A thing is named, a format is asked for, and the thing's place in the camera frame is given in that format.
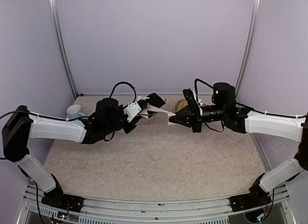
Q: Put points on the light blue mug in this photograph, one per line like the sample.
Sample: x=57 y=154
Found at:
x=74 y=111

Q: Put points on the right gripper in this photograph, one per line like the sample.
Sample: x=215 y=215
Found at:
x=196 y=119

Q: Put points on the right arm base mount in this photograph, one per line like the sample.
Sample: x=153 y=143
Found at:
x=247 y=201

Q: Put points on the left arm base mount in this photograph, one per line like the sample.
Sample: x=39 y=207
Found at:
x=65 y=202

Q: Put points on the woven bamboo tray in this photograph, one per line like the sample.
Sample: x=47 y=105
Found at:
x=182 y=103

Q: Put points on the pink folding umbrella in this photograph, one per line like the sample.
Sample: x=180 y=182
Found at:
x=154 y=105

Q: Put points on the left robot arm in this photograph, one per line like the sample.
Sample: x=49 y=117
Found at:
x=108 y=118

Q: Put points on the front aluminium rail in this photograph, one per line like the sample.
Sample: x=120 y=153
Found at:
x=165 y=206

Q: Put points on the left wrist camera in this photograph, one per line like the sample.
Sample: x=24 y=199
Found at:
x=132 y=110

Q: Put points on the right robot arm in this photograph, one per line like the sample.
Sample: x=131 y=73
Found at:
x=244 y=119

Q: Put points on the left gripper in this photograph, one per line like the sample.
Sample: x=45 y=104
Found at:
x=146 y=106

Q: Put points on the right frame post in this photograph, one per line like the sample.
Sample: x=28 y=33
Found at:
x=248 y=46

